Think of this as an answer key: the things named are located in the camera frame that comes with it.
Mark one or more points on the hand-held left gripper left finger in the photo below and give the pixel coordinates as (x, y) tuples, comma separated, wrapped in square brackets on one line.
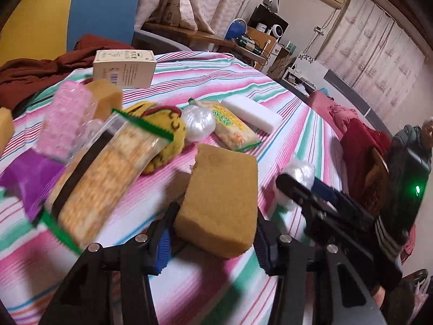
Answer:
[(163, 243)]

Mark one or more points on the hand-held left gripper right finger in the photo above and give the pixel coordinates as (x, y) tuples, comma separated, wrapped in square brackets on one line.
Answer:
[(263, 250)]

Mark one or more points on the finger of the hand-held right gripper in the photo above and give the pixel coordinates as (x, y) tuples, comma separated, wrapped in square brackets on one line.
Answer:
[(297, 191), (325, 189)]

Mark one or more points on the white plastic bag ball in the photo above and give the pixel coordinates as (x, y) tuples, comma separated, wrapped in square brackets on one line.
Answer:
[(299, 171)]

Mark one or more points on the large brown sponge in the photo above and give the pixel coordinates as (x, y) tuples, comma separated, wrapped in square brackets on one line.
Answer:
[(218, 196)]

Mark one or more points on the purple foil packet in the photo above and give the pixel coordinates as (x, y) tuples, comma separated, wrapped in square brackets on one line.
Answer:
[(27, 182)]

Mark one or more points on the pink bumpy plastic bottle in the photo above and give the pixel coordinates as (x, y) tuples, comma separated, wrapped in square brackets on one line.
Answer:
[(64, 122)]

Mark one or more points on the person's right forearm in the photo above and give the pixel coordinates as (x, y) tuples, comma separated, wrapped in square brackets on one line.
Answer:
[(385, 247)]

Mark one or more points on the large cracker packet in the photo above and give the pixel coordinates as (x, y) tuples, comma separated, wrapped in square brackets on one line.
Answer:
[(101, 182)]

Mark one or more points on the white foam sponge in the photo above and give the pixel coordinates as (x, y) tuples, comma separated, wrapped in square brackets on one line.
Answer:
[(252, 113)]

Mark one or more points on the dark headboard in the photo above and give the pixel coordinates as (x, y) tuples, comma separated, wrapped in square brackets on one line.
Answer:
[(355, 96)]

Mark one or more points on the small cracker packet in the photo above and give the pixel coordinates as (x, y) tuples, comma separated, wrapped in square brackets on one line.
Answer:
[(230, 125)]

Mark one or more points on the yellow plush pouch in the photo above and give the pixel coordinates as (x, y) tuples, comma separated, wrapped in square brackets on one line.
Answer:
[(169, 125)]

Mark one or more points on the white pearly ball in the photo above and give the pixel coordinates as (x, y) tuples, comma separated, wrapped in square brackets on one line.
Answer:
[(199, 123)]

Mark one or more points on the white flowered cabinet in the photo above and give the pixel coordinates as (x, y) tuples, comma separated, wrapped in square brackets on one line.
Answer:
[(302, 67)]

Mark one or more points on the brown torn sponge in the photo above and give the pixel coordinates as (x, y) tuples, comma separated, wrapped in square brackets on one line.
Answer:
[(106, 98)]

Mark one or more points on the small white fan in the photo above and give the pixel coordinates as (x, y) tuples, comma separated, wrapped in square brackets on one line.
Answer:
[(278, 31)]

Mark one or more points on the white cardboard box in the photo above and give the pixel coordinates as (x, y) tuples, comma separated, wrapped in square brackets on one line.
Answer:
[(123, 71)]

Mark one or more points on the black monitor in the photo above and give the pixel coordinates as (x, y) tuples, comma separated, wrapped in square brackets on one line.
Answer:
[(262, 17)]

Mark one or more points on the wooden desk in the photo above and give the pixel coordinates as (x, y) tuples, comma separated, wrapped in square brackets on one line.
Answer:
[(203, 39)]

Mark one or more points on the pale yellow sponge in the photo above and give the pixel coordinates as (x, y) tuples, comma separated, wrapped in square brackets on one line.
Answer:
[(5, 128)]

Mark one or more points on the red-brown cloth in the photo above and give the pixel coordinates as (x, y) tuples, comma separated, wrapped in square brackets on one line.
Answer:
[(40, 71)]

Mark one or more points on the yellow and blue chair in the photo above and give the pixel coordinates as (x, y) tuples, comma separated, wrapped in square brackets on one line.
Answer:
[(74, 10)]

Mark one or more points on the patterned wall curtain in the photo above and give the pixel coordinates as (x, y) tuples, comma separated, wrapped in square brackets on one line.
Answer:
[(375, 47)]

